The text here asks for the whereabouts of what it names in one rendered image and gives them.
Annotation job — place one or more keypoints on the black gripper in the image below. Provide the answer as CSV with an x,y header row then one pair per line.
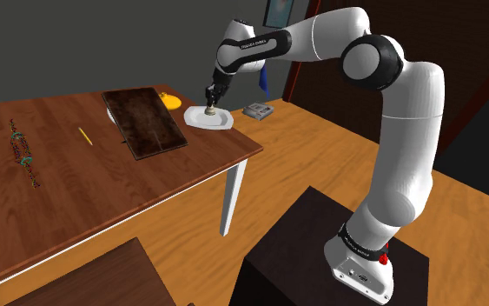
x,y
219,85

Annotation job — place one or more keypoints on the small beige chess piece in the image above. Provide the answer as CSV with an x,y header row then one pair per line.
x,y
210,110

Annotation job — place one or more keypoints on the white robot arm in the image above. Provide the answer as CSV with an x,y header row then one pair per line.
x,y
409,140

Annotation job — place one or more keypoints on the white octagonal plate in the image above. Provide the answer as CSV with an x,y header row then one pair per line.
x,y
216,120

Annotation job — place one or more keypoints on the blue cloth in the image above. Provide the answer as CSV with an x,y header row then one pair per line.
x,y
264,81

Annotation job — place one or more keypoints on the grey box on floor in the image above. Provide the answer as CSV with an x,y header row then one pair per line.
x,y
258,110

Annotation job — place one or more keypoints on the yellow round object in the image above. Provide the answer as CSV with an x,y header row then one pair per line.
x,y
170,101

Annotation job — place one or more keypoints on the dark brown board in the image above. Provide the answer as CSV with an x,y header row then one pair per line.
x,y
144,121

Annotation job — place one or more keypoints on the white bowl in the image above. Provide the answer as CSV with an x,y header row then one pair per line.
x,y
111,116

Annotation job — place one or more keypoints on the yellow pencil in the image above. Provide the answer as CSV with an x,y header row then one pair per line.
x,y
85,136

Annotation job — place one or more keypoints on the wooden table with white legs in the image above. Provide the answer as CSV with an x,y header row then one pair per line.
x,y
79,190

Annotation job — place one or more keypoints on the dark robot stand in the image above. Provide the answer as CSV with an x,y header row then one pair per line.
x,y
295,258

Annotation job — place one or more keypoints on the brown wooden chair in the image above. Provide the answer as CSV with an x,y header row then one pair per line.
x,y
100,279

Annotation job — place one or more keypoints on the framed wall picture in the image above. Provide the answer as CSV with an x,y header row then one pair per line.
x,y
277,12

